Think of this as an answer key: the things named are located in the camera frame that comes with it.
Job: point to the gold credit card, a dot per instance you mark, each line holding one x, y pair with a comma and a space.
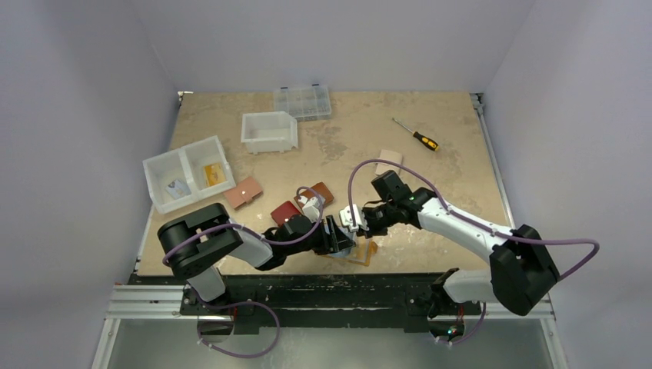
214, 174

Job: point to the beige card holder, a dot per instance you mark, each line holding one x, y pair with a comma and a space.
388, 155

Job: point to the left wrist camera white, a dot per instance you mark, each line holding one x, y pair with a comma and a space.
311, 207

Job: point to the dark red card holder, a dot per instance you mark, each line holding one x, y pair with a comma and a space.
284, 212

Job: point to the white VIP credit card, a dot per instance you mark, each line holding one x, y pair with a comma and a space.
177, 189

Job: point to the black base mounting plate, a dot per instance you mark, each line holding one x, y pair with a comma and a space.
405, 301

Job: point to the pink tan card holder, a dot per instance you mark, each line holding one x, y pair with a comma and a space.
243, 193

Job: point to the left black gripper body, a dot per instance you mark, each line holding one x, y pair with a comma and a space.
319, 241

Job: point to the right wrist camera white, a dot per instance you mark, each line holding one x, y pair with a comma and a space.
353, 219

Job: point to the aluminium frame rail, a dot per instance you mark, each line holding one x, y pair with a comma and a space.
163, 303

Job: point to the white small open bin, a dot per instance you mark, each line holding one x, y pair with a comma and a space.
274, 131

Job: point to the clear compartment organizer box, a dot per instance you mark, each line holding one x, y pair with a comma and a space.
307, 103

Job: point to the yellow black screwdriver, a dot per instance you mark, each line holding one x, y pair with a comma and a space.
427, 142

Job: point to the white two-compartment bin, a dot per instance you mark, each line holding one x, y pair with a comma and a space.
186, 163

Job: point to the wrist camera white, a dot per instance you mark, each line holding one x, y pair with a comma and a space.
353, 219
311, 207

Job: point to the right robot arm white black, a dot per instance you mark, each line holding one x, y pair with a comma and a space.
520, 269

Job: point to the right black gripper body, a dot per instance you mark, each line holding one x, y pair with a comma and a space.
368, 219

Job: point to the orange card holder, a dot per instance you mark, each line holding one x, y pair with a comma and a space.
372, 250

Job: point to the brown leather card holder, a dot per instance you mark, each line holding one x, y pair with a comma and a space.
321, 189

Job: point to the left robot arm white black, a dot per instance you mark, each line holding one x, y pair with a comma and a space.
194, 243

